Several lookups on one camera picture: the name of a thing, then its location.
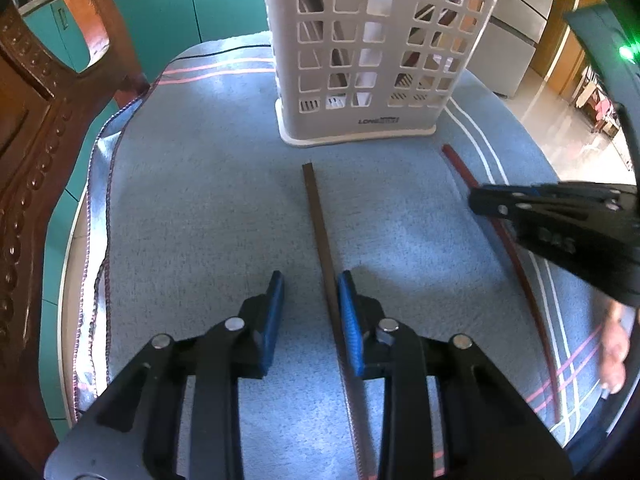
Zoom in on dark brown chopstick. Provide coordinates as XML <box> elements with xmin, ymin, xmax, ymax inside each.
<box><xmin>302</xmin><ymin>162</ymin><xmax>378</xmax><ymax>479</ymax></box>

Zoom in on person's right hand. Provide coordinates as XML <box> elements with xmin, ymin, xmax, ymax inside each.
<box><xmin>599</xmin><ymin>299</ymin><xmax>630</xmax><ymax>394</ymax></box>

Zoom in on blue striped cloth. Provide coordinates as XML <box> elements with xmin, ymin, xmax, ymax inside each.
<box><xmin>73</xmin><ymin>33</ymin><xmax>602</xmax><ymax>479</ymax></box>

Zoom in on silver refrigerator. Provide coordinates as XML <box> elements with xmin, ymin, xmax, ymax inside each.
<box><xmin>468</xmin><ymin>0</ymin><xmax>553</xmax><ymax>98</ymax></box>

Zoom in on grey plastic utensil holder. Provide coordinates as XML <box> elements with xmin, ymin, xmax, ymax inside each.
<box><xmin>265</xmin><ymin>0</ymin><xmax>498</xmax><ymax>148</ymax></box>

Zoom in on carved wooden chair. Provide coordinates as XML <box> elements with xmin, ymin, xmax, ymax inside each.
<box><xmin>1</xmin><ymin>0</ymin><xmax>149</xmax><ymax>474</ymax></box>

